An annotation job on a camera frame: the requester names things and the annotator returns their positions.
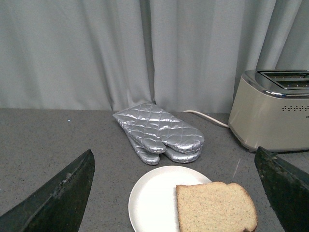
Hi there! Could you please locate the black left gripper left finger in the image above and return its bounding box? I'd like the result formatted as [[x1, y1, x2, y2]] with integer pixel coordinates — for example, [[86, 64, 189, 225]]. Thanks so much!
[[0, 150, 95, 232]]

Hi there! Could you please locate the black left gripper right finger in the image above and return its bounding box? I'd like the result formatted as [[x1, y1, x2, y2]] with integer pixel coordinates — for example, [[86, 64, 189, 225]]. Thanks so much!
[[254, 146, 309, 232]]

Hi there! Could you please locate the slice of bread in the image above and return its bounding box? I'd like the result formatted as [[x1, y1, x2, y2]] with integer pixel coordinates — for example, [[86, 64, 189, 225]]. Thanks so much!
[[176, 182, 258, 232]]

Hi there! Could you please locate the cream two-slot toaster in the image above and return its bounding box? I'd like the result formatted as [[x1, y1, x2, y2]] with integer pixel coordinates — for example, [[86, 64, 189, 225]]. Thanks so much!
[[228, 70, 309, 152]]

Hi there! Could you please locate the white round plate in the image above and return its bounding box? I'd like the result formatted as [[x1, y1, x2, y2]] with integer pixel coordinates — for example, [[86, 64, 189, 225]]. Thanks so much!
[[128, 166, 210, 232]]

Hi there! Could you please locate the lower silver quilted oven mitt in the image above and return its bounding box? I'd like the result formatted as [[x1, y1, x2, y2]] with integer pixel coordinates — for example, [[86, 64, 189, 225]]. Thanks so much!
[[127, 134, 202, 165]]

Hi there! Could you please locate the silver quilted oven mitt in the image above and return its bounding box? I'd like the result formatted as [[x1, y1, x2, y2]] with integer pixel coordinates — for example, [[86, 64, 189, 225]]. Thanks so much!
[[127, 134, 202, 165], [113, 102, 204, 154]]

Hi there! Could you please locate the upper silver quilted oven mitt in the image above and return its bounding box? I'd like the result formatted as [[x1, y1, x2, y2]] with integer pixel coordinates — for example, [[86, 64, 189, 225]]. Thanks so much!
[[113, 102, 204, 154]]

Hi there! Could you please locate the grey curtain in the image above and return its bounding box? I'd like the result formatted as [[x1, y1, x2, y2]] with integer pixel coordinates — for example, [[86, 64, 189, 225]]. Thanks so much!
[[0, 0, 309, 113]]

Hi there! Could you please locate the white toaster power cable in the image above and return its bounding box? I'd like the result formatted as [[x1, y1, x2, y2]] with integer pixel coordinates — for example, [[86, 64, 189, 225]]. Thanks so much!
[[183, 110, 229, 128]]

